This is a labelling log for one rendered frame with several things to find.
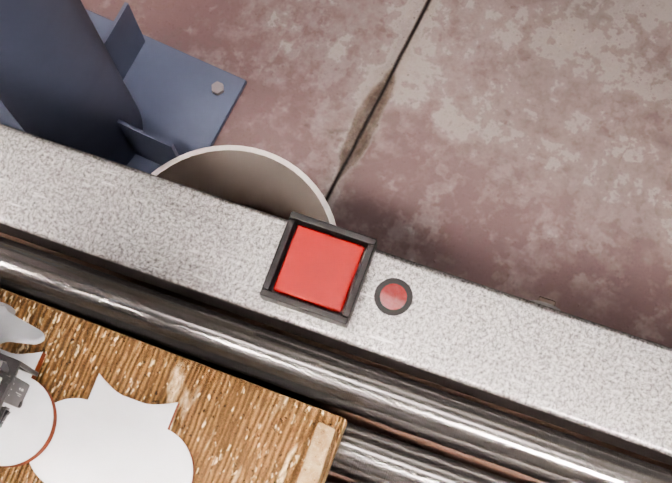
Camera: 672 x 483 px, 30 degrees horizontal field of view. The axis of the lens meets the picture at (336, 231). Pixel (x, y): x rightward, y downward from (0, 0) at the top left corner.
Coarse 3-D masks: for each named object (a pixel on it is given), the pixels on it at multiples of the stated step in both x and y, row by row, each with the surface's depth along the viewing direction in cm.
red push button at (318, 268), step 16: (304, 240) 104; (320, 240) 104; (336, 240) 104; (288, 256) 104; (304, 256) 104; (320, 256) 104; (336, 256) 103; (352, 256) 103; (288, 272) 103; (304, 272) 103; (320, 272) 103; (336, 272) 103; (352, 272) 103; (288, 288) 103; (304, 288) 103; (320, 288) 103; (336, 288) 103; (320, 304) 102; (336, 304) 102
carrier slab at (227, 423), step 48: (0, 288) 103; (48, 336) 102; (96, 336) 102; (48, 384) 101; (144, 384) 101; (192, 384) 100; (240, 384) 100; (192, 432) 99; (240, 432) 99; (288, 432) 99; (0, 480) 99; (240, 480) 98; (288, 480) 98
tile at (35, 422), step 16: (0, 352) 100; (32, 368) 100; (32, 384) 99; (32, 400) 99; (48, 400) 98; (16, 416) 98; (32, 416) 98; (48, 416) 98; (0, 432) 98; (16, 432) 98; (32, 432) 98; (48, 432) 98; (0, 448) 98; (16, 448) 98; (32, 448) 97; (0, 464) 97; (16, 464) 97
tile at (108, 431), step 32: (96, 384) 100; (64, 416) 99; (96, 416) 99; (128, 416) 99; (160, 416) 99; (64, 448) 98; (96, 448) 98; (128, 448) 98; (160, 448) 98; (64, 480) 98; (96, 480) 98; (128, 480) 97; (160, 480) 97; (192, 480) 98
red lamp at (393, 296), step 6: (384, 288) 104; (390, 288) 104; (396, 288) 104; (402, 288) 104; (384, 294) 104; (390, 294) 104; (396, 294) 104; (402, 294) 104; (384, 300) 104; (390, 300) 104; (396, 300) 104; (402, 300) 104; (384, 306) 103; (390, 306) 103; (396, 306) 103; (402, 306) 103
